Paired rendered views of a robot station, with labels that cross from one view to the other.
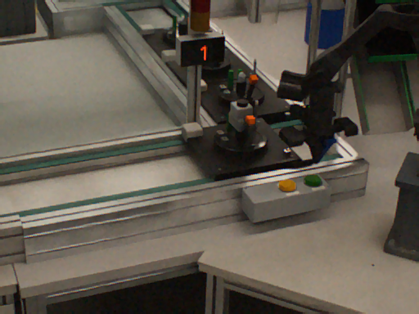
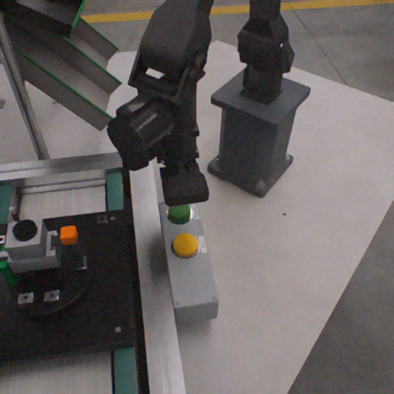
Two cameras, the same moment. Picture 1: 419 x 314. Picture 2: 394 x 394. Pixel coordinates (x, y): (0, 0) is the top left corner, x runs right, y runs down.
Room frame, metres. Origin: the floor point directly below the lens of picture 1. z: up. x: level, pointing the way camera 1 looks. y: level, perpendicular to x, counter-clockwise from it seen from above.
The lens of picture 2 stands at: (1.55, 0.09, 1.52)
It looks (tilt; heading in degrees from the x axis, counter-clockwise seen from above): 48 degrees down; 280
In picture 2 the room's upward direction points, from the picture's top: straight up
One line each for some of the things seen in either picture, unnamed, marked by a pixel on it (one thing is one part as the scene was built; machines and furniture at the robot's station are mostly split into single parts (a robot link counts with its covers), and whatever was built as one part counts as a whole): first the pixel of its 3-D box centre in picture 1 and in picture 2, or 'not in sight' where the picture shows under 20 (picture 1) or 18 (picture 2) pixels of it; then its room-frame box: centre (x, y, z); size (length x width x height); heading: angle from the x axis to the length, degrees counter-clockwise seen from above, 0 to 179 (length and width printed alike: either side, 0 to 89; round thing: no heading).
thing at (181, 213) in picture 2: (313, 181); (179, 213); (1.65, -0.36, 0.96); 0.04 x 0.04 x 0.02
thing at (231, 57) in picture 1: (209, 53); not in sight; (2.33, -0.13, 1.01); 0.24 x 0.24 x 0.13; 20
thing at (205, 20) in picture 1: (200, 19); not in sight; (1.90, -0.08, 1.28); 0.05 x 0.05 x 0.05
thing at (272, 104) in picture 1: (241, 84); not in sight; (2.10, -0.21, 1.01); 0.24 x 0.24 x 0.13; 20
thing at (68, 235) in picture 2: (248, 128); (68, 248); (1.78, -0.21, 1.04); 0.04 x 0.02 x 0.08; 20
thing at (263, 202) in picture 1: (286, 197); (185, 256); (1.63, -0.29, 0.93); 0.21 x 0.07 x 0.06; 110
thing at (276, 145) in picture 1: (240, 147); (51, 280); (1.82, -0.19, 0.96); 0.24 x 0.24 x 0.02; 20
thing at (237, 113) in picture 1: (240, 111); (24, 244); (1.83, -0.19, 1.06); 0.08 x 0.04 x 0.07; 20
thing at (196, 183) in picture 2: (320, 120); (176, 138); (1.65, -0.36, 1.13); 0.19 x 0.06 x 0.08; 110
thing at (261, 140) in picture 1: (240, 141); (47, 274); (1.82, -0.19, 0.98); 0.14 x 0.14 x 0.02
